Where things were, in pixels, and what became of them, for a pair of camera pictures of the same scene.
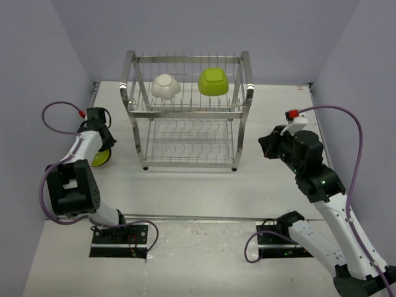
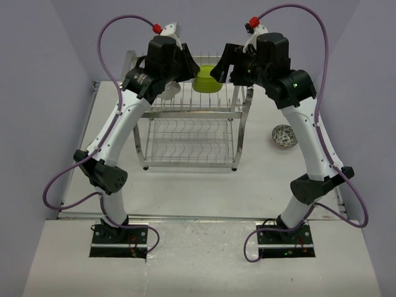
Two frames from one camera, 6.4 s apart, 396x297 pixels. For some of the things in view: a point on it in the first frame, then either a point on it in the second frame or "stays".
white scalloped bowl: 165,86 stays
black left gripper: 109,143 -> 191,68
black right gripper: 269,143 -> 221,70
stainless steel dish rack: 187,111 stays
